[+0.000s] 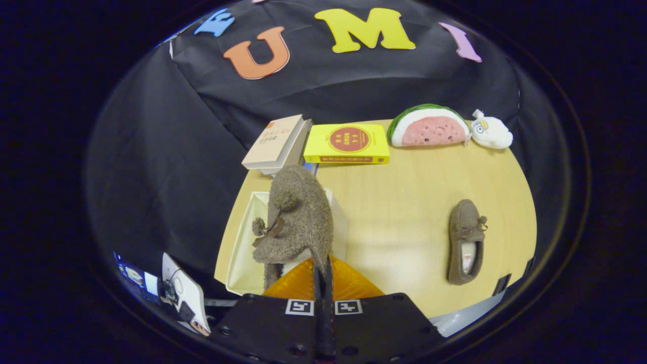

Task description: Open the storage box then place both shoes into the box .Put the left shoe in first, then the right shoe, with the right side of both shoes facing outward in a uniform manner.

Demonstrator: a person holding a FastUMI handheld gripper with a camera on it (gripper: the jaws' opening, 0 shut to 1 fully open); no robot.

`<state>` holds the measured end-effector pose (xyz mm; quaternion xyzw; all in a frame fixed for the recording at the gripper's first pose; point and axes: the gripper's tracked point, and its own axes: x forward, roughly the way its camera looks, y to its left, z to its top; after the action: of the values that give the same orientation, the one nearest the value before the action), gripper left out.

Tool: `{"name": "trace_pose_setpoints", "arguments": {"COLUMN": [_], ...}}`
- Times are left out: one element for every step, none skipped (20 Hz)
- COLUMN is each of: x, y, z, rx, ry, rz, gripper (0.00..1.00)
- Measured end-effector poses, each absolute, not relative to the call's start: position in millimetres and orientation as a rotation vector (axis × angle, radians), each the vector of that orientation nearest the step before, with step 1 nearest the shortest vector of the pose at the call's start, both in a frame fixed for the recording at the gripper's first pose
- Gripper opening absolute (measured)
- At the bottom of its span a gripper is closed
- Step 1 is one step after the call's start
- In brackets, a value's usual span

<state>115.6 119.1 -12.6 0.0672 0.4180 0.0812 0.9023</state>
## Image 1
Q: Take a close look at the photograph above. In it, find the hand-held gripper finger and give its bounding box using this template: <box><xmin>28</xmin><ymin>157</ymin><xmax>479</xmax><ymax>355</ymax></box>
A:
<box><xmin>325</xmin><ymin>254</ymin><xmax>446</xmax><ymax>362</ymax></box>
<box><xmin>209</xmin><ymin>255</ymin><xmax>325</xmax><ymax>362</ymax></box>

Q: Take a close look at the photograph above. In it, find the beige fabric storage box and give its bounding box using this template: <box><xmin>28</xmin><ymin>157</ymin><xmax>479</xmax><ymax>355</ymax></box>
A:
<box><xmin>225</xmin><ymin>190</ymin><xmax>349</xmax><ymax>296</ymax></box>

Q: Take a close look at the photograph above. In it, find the brown fuzzy shoe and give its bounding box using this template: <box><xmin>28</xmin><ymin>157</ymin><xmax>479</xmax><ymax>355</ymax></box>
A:
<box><xmin>447</xmin><ymin>199</ymin><xmax>488</xmax><ymax>286</ymax></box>
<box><xmin>251</xmin><ymin>164</ymin><xmax>335</xmax><ymax>291</ymax></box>

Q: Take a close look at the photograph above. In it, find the grey paperback book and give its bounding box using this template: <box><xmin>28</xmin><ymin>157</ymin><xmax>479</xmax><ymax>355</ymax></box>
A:
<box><xmin>259</xmin><ymin>119</ymin><xmax>314</xmax><ymax>177</ymax></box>

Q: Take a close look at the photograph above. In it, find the yellow book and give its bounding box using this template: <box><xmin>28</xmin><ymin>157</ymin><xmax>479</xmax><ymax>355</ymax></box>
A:
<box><xmin>303</xmin><ymin>123</ymin><xmax>391</xmax><ymax>165</ymax></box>

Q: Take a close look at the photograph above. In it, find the blue printed object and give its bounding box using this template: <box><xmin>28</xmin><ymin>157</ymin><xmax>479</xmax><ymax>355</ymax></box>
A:
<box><xmin>114</xmin><ymin>252</ymin><xmax>163</xmax><ymax>304</ymax></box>

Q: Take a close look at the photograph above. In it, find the beige paperback book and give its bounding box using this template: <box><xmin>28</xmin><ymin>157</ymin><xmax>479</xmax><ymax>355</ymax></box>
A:
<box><xmin>242</xmin><ymin>114</ymin><xmax>304</xmax><ymax>170</ymax></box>

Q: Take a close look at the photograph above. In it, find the watermelon slice plush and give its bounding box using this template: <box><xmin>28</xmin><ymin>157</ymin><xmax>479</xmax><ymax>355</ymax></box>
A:
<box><xmin>387</xmin><ymin>104</ymin><xmax>472</xmax><ymax>148</ymax></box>

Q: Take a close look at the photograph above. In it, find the black backdrop cloth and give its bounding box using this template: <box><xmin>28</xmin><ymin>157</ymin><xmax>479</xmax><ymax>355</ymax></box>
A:
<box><xmin>85</xmin><ymin>0</ymin><xmax>572</xmax><ymax>304</ymax></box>

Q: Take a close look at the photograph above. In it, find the white plush toy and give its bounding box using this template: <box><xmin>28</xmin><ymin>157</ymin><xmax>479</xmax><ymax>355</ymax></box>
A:
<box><xmin>470</xmin><ymin>109</ymin><xmax>514</xmax><ymax>150</ymax></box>

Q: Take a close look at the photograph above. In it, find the white device with cable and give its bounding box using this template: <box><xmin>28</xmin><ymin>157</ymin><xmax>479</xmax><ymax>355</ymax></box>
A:
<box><xmin>161</xmin><ymin>252</ymin><xmax>212</xmax><ymax>337</ymax></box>

